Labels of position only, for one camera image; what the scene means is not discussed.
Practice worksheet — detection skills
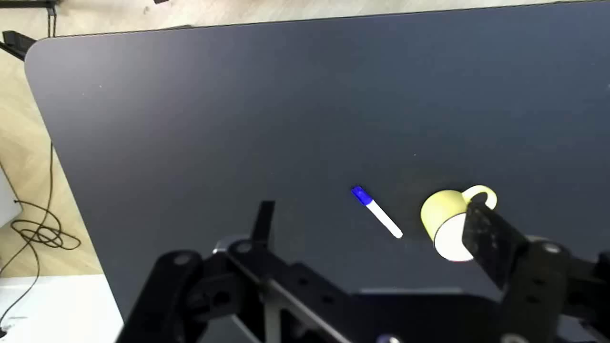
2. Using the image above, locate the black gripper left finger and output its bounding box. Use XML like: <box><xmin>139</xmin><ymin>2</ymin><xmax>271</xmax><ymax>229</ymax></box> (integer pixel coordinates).
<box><xmin>117</xmin><ymin>198</ymin><xmax>279</xmax><ymax>343</ymax></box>

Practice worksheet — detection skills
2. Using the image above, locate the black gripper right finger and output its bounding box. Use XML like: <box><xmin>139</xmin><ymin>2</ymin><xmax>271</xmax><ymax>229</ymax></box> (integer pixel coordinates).
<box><xmin>462</xmin><ymin>193</ymin><xmax>610</xmax><ymax>343</ymax></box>

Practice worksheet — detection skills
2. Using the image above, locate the white marker with blue cap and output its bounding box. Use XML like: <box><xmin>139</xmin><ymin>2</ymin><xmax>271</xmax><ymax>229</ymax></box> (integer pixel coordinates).
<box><xmin>351</xmin><ymin>185</ymin><xmax>406</xmax><ymax>242</ymax></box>

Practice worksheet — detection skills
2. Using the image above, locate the yellow enamel mug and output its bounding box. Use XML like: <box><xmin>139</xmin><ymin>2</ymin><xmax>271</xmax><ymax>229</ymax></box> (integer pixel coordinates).
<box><xmin>418</xmin><ymin>183</ymin><xmax>500</xmax><ymax>263</ymax></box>

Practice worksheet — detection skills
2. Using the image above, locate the black stand foot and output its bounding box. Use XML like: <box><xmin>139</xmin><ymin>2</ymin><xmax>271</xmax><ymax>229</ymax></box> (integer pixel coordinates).
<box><xmin>0</xmin><ymin>27</ymin><xmax>38</xmax><ymax>63</ymax></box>

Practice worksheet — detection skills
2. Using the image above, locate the black cable on floor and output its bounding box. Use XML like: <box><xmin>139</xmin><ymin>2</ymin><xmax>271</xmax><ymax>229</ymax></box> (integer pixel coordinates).
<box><xmin>0</xmin><ymin>139</ymin><xmax>84</xmax><ymax>332</ymax></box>

